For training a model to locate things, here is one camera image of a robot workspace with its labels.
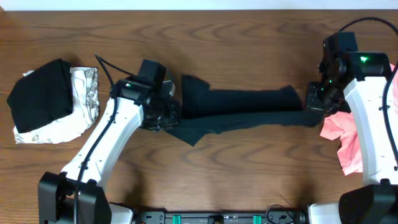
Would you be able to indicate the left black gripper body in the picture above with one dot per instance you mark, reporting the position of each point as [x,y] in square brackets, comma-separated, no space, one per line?
[163,115]

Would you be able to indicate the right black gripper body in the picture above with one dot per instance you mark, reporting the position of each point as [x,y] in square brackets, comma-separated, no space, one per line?
[329,97]

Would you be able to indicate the black t-shirt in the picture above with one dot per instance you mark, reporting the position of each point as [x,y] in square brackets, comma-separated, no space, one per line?
[206,111]

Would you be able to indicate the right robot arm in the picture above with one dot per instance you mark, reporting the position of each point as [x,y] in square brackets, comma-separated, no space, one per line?
[341,64]

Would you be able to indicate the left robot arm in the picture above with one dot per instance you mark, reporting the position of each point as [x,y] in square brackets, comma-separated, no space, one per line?
[76,194]

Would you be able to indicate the pink t-shirt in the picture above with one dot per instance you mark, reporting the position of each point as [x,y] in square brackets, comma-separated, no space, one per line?
[348,137]

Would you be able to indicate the white patterned folded garment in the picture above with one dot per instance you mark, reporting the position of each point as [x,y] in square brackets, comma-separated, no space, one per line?
[85,112]

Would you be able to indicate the folded black garment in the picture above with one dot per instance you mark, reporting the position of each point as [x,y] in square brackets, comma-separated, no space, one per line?
[42,96]

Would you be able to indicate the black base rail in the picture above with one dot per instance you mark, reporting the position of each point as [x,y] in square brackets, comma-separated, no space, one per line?
[274,215]

